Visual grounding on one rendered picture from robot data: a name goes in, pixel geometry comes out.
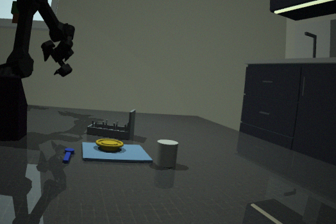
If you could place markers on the light blue flat mat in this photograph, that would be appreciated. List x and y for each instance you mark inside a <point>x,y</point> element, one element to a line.
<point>127,153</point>

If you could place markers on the yellow plate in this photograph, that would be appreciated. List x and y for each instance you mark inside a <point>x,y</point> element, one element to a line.
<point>109,144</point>

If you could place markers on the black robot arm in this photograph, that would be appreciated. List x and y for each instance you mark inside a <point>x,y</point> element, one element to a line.
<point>19,63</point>

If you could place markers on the dark grey dish rack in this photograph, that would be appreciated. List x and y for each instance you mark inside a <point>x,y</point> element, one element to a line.
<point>121,132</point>

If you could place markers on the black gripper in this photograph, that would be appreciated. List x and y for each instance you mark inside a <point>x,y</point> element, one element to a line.
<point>48,49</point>

